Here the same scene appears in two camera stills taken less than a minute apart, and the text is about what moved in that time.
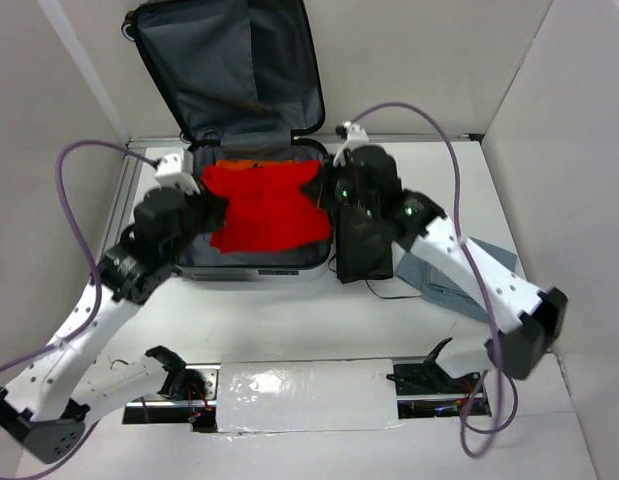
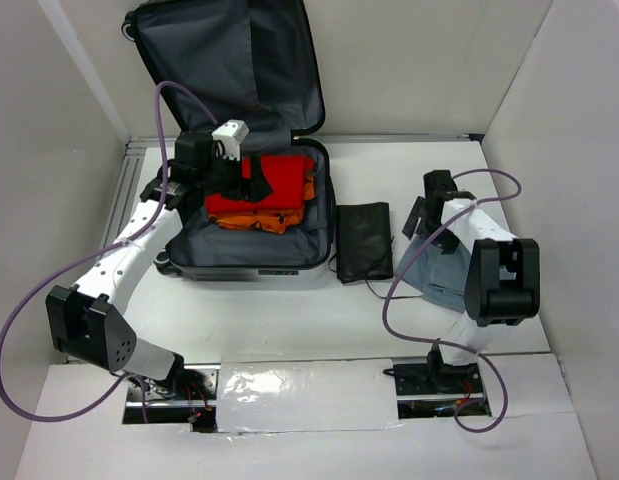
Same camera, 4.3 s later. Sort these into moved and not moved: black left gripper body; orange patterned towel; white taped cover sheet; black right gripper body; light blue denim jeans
Moved: black left gripper body; orange patterned towel; black right gripper body
Not moved: white taped cover sheet; light blue denim jeans
